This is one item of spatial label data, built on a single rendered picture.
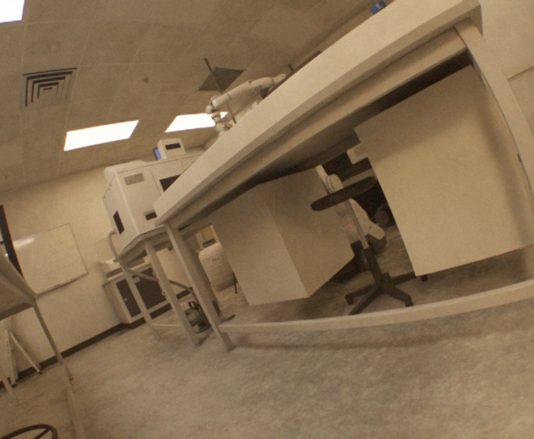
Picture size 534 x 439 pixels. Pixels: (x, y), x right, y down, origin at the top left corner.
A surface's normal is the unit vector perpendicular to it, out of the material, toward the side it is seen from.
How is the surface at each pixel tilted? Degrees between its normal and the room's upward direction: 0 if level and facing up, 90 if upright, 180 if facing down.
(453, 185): 90
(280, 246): 90
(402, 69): 90
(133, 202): 90
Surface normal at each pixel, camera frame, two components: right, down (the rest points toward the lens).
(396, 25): -0.65, 0.29
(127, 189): 0.64, -0.29
